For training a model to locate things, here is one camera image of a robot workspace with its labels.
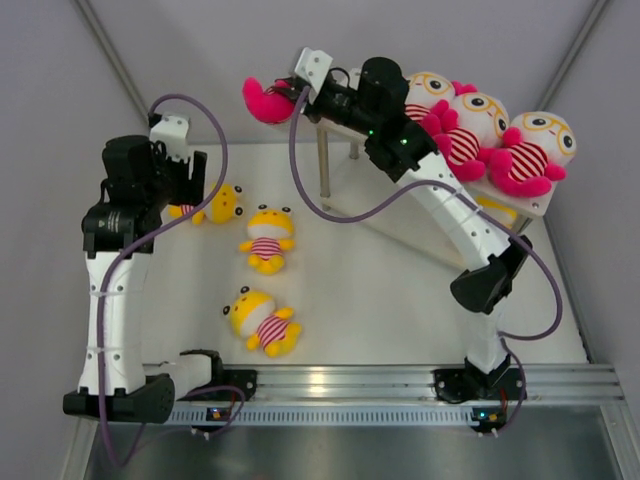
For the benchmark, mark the pink plush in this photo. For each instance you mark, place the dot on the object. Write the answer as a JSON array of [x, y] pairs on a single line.
[[428, 98], [471, 125], [537, 148], [267, 105]]

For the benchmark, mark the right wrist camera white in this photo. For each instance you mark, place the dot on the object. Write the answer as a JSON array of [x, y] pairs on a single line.
[[311, 66]]

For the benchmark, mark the white two-tier shelf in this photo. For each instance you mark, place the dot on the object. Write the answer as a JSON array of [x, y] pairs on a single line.
[[356, 185]]

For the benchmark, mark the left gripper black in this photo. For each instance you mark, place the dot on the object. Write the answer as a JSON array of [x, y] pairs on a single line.
[[190, 191]]

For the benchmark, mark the yellow plush under shelf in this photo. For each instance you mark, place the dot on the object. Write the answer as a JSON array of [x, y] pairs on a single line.
[[501, 213]]

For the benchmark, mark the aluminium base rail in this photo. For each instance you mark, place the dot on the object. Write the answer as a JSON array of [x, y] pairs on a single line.
[[390, 396]]

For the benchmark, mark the yellow plush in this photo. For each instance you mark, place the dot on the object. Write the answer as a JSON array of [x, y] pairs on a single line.
[[501, 213], [256, 319], [270, 234]]

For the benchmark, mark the yellow plush sideways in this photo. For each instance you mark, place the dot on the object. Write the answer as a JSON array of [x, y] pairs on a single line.
[[225, 206]]

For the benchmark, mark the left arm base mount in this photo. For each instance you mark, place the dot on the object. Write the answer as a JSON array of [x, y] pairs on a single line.
[[243, 379]]

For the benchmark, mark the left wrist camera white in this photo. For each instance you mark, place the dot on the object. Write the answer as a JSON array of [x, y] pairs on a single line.
[[172, 131]]

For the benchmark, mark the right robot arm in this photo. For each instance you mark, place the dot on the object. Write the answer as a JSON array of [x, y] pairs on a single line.
[[407, 154]]

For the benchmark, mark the yellow plush front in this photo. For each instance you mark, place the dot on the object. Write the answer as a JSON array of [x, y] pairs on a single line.
[[256, 319]]

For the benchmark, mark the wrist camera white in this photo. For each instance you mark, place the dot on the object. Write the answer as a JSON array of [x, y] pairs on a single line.
[[311, 66], [172, 131]]

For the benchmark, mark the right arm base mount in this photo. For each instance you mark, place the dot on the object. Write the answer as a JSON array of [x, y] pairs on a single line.
[[460, 385]]

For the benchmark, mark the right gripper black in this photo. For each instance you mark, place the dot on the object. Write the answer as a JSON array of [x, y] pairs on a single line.
[[290, 88]]

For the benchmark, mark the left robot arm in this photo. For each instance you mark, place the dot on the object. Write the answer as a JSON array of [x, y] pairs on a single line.
[[142, 178]]

